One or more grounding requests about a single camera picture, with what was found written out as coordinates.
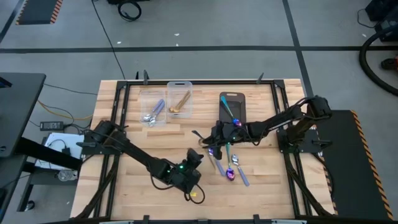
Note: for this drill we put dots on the black platform hazard stripes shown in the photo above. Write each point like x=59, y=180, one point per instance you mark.
x=351, y=168

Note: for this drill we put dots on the dark grey plastic bin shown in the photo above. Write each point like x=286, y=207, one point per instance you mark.
x=239, y=105

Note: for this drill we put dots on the white paper box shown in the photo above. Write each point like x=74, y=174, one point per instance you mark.
x=59, y=152

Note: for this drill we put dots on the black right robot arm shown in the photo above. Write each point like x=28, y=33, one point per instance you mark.
x=280, y=116

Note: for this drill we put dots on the black mat orange stripes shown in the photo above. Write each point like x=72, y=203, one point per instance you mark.
x=37, y=11

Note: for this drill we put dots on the black desk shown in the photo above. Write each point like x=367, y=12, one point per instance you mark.
x=18, y=109

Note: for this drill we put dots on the clear water bottle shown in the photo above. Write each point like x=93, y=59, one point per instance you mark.
x=66, y=175

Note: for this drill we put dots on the black power adapter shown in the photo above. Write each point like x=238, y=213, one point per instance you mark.
x=51, y=126

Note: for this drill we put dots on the clear plastic bin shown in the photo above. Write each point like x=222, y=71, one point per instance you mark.
x=146, y=99
x=174, y=93

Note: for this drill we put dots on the black equipment case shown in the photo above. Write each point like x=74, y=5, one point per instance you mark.
x=382, y=9

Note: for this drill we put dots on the black table frame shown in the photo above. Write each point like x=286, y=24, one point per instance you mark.
x=199, y=82

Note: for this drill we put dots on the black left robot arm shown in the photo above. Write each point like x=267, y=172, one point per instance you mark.
x=136, y=152

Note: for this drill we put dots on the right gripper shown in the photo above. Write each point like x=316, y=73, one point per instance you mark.
x=230, y=133

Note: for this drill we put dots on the person's shoe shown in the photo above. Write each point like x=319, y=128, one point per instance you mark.
x=388, y=63

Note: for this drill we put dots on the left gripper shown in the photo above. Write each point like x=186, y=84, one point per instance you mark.
x=186, y=177

